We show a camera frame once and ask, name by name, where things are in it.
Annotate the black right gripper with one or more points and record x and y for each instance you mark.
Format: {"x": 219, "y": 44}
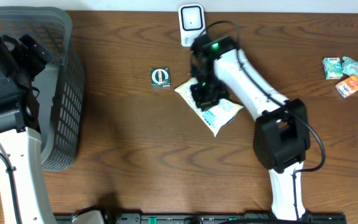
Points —
{"x": 204, "y": 101}

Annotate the dark grey plastic basket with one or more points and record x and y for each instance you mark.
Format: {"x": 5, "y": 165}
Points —
{"x": 61, "y": 83}

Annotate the orange wet wipes pack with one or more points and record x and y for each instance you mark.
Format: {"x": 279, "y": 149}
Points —
{"x": 217, "y": 116}

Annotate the teal small tissue pack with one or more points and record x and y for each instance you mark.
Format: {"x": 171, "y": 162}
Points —
{"x": 332, "y": 68}

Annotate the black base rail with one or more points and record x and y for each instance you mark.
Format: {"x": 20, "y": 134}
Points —
{"x": 136, "y": 218}

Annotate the dark round-label can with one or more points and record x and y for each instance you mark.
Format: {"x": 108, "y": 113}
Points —
{"x": 160, "y": 77}

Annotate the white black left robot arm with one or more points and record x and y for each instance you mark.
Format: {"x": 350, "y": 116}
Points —
{"x": 23, "y": 190}

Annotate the mint green snack packet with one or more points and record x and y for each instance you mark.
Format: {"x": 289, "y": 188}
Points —
{"x": 349, "y": 66}

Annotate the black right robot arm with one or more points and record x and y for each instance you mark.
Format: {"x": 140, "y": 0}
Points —
{"x": 281, "y": 136}

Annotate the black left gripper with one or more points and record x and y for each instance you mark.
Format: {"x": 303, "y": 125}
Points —
{"x": 35, "y": 49}

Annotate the orange small snack pack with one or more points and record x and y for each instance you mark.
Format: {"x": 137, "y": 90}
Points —
{"x": 348, "y": 86}

